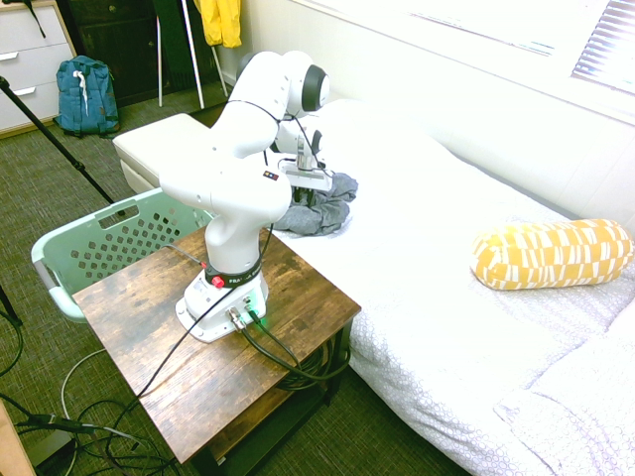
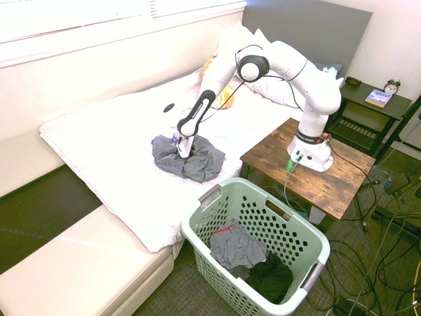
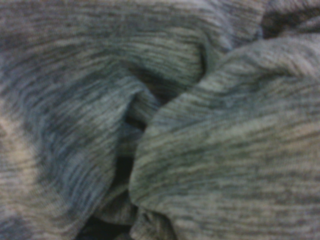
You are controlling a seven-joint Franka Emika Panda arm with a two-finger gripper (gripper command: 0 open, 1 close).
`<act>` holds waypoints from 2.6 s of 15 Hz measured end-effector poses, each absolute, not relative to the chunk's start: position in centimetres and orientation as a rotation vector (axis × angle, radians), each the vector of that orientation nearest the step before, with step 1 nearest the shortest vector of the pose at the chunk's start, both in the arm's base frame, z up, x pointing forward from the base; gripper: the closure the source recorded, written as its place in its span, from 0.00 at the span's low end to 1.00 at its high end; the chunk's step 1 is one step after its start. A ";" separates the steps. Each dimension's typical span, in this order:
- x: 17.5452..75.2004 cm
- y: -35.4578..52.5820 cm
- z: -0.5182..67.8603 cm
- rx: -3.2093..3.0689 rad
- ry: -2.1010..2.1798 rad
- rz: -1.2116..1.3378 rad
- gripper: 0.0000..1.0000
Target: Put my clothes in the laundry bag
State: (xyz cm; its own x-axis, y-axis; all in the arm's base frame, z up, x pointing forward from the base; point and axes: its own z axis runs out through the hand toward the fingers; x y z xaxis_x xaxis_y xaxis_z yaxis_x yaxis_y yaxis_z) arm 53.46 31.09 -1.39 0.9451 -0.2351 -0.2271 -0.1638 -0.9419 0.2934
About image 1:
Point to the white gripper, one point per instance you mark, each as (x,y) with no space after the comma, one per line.
(307,178)

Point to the grey shirt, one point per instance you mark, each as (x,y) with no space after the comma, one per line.
(322,213)

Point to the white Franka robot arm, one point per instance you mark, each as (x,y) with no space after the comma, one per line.
(223,168)

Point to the white clothes rack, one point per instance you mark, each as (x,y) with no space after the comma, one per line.
(193,54)

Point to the mint green laundry basket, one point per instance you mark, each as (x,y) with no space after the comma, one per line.
(64,258)

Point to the white bed mattress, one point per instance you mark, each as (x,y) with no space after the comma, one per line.
(421,223)

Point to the cream upholstered bench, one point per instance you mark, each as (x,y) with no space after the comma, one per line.
(159,139)

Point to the yellow jacket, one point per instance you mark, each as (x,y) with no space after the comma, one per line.
(220,22)

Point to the rustic wooden side table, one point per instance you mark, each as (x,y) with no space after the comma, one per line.
(208,382)

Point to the dark wooden cabinet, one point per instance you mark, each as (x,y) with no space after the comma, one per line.
(124,44)

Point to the blue backpack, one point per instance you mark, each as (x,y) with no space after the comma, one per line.
(84,99)

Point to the yellow white patterned bolster pillow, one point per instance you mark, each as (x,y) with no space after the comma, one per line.
(555,255)

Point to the white drawer dresser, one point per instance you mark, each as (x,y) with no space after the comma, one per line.
(30,64)

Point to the white window blinds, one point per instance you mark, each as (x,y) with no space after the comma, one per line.
(605,44)

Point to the black floor device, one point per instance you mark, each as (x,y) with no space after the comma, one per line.
(54,436)

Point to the light wooden board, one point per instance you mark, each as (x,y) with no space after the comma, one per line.
(12,441)

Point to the black camera tripod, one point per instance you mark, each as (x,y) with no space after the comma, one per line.
(49,134)

